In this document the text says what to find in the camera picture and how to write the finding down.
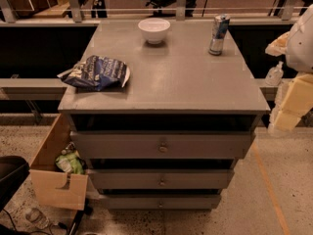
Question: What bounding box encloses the middle grey drawer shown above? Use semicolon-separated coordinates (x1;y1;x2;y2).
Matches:
87;169;234;189

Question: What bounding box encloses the hand sanitizer bottle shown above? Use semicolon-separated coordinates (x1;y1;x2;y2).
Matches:
265;61;284;86

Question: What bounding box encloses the blue chip bag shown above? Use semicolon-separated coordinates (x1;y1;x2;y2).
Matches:
57;55;130;91

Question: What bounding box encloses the white bowl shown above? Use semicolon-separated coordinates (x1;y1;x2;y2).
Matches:
138;18;170;44

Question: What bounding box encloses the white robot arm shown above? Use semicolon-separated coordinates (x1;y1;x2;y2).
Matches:
265;5;313;136

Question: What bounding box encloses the redbull can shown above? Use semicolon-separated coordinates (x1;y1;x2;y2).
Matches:
208;14;230;56

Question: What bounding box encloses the bottom grey drawer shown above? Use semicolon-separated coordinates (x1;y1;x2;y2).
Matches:
101;194;221;210

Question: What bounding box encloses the top grey drawer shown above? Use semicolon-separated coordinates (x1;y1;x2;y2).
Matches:
70;132;255;159

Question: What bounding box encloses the grey drawer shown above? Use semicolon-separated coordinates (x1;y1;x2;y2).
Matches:
70;132;255;159
101;194;221;210
87;169;234;189

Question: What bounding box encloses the cardboard box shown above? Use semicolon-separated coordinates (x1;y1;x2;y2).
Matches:
30;115;88;211

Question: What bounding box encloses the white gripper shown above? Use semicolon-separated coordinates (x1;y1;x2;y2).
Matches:
265;32;313;132

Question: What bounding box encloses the black chair seat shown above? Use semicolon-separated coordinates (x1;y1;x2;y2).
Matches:
0;156;29;211

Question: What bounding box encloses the grey drawer cabinet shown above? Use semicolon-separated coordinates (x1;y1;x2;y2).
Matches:
59;21;269;200

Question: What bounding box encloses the green snack bag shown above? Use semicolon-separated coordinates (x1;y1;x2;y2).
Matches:
55;151;84;174

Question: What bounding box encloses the clear plastic bottle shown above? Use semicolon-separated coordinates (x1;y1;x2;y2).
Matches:
25;208;50;230

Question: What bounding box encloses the metal railing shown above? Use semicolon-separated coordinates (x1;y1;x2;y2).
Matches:
1;0;312;23

